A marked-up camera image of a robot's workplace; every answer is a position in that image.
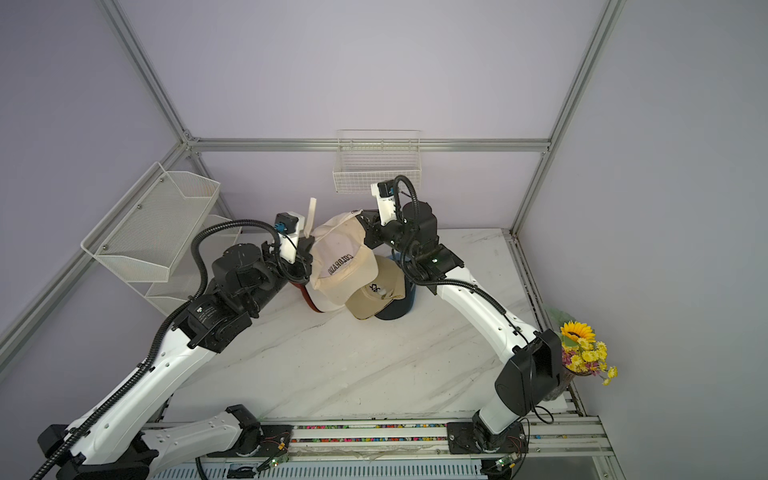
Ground beige baseball cap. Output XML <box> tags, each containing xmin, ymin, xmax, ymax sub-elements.
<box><xmin>309</xmin><ymin>210</ymin><xmax>378</xmax><ymax>305</ymax></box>

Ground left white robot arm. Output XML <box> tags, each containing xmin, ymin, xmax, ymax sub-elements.
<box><xmin>33</xmin><ymin>237</ymin><xmax>314</xmax><ymax>479</ymax></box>

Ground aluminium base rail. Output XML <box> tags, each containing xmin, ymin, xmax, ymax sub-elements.
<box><xmin>116</xmin><ymin>415</ymin><xmax>616</xmax><ymax>466</ymax></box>

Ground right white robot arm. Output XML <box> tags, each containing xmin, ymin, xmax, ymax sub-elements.
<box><xmin>356</xmin><ymin>202</ymin><xmax>562</xmax><ymax>453</ymax></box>

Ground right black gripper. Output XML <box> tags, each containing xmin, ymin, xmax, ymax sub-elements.
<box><xmin>362</xmin><ymin>209</ymin><xmax>423</xmax><ymax>261</ymax></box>

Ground white mesh two-tier shelf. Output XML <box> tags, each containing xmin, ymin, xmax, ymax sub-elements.
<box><xmin>81</xmin><ymin>163</ymin><xmax>227</xmax><ymax>315</ymax></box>

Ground white baseball cap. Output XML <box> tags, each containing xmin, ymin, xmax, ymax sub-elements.
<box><xmin>305</xmin><ymin>284</ymin><xmax>345</xmax><ymax>313</ymax></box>

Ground left black corrugated cable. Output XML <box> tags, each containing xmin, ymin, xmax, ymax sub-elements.
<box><xmin>28</xmin><ymin>218</ymin><xmax>283</xmax><ymax>480</ymax></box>

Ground aluminium frame rails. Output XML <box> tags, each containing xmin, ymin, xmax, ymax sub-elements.
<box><xmin>1</xmin><ymin>1</ymin><xmax>625</xmax><ymax>377</ymax></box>

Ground dark red baseball cap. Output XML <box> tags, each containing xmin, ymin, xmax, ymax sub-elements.
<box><xmin>293</xmin><ymin>283</ymin><xmax>321</xmax><ymax>313</ymax></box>

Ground sunflower bouquet in vase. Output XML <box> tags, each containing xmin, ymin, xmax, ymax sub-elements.
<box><xmin>544</xmin><ymin>306</ymin><xmax>618</xmax><ymax>401</ymax></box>

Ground khaki tan baseball cap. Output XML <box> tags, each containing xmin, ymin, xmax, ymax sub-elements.
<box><xmin>345</xmin><ymin>256</ymin><xmax>409</xmax><ymax>321</ymax></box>

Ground dark navy baseball cap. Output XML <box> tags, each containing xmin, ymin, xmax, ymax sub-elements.
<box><xmin>369</xmin><ymin>255</ymin><xmax>415</xmax><ymax>321</ymax></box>

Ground white wire wall basket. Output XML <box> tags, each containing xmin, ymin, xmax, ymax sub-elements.
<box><xmin>333</xmin><ymin>129</ymin><xmax>422</xmax><ymax>194</ymax></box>

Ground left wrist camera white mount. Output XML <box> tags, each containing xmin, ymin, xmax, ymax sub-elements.
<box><xmin>274</xmin><ymin>212</ymin><xmax>306</xmax><ymax>264</ymax></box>

